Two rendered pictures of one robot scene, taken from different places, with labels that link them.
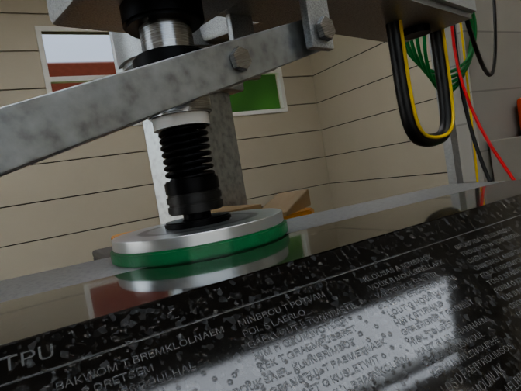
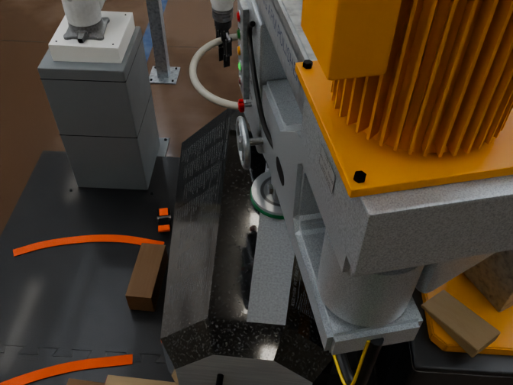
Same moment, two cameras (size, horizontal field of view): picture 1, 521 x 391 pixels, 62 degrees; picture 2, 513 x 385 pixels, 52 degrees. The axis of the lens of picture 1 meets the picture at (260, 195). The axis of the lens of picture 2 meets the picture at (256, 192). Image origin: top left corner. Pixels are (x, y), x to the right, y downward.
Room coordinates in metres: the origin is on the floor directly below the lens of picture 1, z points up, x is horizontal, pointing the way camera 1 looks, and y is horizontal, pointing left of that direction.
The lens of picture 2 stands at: (1.11, -1.04, 2.18)
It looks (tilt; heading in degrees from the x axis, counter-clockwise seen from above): 47 degrees down; 121
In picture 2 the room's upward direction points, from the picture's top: 1 degrees clockwise
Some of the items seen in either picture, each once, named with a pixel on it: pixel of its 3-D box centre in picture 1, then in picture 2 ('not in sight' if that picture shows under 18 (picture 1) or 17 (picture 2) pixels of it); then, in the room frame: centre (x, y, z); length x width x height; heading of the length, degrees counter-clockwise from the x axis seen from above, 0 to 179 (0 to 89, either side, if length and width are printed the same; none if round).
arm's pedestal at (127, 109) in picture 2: not in sight; (108, 111); (-0.72, 0.47, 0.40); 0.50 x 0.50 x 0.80; 28
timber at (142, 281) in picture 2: not in sight; (147, 276); (-0.05, -0.09, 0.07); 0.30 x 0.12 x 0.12; 115
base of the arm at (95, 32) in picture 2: not in sight; (85, 26); (-0.71, 0.46, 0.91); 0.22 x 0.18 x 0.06; 122
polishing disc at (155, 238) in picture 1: (199, 228); (282, 191); (0.55, 0.08, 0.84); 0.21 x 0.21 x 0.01
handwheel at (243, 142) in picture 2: not in sight; (255, 141); (0.54, -0.09, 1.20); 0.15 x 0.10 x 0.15; 132
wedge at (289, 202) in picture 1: (282, 203); (459, 318); (1.22, -0.06, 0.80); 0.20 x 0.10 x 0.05; 155
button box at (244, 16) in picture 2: not in sight; (245, 50); (0.42, 0.06, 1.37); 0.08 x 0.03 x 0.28; 132
